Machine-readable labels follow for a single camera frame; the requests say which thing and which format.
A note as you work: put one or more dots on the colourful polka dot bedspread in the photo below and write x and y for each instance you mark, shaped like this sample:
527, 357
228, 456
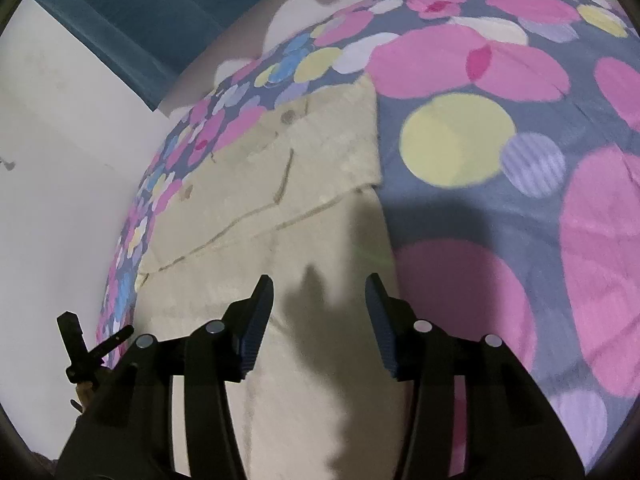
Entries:
508, 142

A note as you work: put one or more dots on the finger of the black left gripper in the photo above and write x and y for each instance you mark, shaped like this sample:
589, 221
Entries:
87, 365

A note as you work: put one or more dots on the beige knit sweater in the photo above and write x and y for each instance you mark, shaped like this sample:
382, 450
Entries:
293, 198

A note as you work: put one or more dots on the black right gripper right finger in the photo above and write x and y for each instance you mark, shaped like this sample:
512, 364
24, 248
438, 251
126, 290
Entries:
417, 351

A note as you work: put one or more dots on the blue curtain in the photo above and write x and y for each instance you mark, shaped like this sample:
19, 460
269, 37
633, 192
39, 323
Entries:
147, 44

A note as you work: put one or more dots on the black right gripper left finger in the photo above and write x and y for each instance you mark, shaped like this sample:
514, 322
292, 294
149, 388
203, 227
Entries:
221, 351

